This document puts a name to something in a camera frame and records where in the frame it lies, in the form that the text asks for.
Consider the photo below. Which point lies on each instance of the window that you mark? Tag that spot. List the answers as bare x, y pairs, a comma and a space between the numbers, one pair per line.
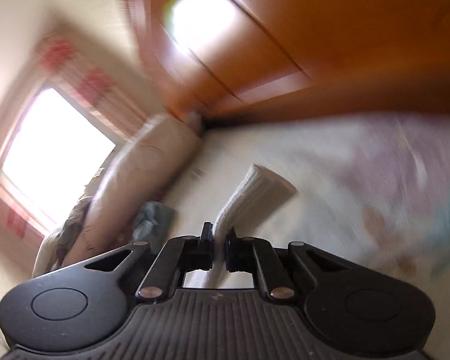
53, 155

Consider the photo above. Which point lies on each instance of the wooden headboard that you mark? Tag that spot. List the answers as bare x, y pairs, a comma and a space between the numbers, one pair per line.
236, 62

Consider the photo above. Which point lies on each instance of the blue baseball cap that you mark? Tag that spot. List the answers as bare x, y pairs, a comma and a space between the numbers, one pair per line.
152, 224

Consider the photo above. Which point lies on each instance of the pink floral curtain left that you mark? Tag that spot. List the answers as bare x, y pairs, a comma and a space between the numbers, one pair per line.
16, 219

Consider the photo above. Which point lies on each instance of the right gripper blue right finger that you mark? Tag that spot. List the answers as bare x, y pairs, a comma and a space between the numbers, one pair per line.
258, 258

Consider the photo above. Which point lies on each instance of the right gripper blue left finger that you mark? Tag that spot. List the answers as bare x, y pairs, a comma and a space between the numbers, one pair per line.
177, 257

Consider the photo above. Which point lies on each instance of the pink floral curtain right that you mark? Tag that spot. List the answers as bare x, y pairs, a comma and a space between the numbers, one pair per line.
119, 100

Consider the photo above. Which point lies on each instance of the pink floral curtain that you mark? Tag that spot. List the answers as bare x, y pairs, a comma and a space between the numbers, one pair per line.
119, 100
16, 219

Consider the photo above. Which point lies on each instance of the pink and white sweater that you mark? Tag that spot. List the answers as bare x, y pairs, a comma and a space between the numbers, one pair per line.
259, 195

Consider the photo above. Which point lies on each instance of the pink floral folded quilt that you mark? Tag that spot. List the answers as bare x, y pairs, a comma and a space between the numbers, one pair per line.
145, 165

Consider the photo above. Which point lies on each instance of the grey pillow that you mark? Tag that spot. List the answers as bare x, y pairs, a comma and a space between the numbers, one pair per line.
71, 229

